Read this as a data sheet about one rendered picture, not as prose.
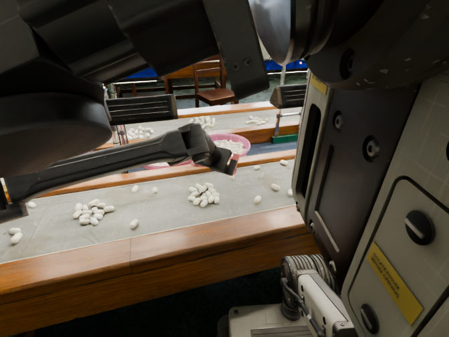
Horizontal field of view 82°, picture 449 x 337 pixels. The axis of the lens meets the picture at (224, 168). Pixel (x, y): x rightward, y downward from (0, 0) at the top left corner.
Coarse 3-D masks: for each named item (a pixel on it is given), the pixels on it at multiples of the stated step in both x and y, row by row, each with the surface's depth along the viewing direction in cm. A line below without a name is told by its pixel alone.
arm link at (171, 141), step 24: (144, 144) 52; (168, 144) 54; (192, 144) 57; (48, 168) 44; (72, 168) 45; (96, 168) 47; (120, 168) 49; (24, 192) 42; (48, 192) 46; (0, 216) 40; (24, 216) 44
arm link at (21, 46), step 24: (0, 0) 10; (0, 24) 10; (24, 24) 10; (0, 48) 10; (24, 48) 10; (48, 48) 11; (0, 72) 10; (24, 72) 11; (48, 72) 11; (0, 96) 12; (96, 96) 15
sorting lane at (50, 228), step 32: (288, 160) 120; (96, 192) 100; (128, 192) 100; (160, 192) 100; (224, 192) 100; (256, 192) 100; (0, 224) 85; (32, 224) 85; (64, 224) 85; (128, 224) 85; (160, 224) 85; (192, 224) 85; (0, 256) 74; (32, 256) 74
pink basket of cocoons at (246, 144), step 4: (216, 136) 139; (220, 136) 140; (224, 136) 140; (232, 136) 139; (236, 136) 138; (240, 136) 136; (216, 140) 140; (228, 140) 140; (232, 140) 139; (240, 140) 137; (244, 140) 134; (248, 140) 132; (244, 144) 134; (248, 144) 130; (248, 148) 124; (244, 152) 121; (232, 156) 118; (240, 156) 121
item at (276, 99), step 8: (280, 88) 90; (288, 88) 91; (296, 88) 92; (304, 88) 92; (272, 96) 94; (280, 96) 90; (288, 96) 91; (296, 96) 91; (304, 96) 92; (272, 104) 95; (280, 104) 90; (288, 104) 91; (296, 104) 92
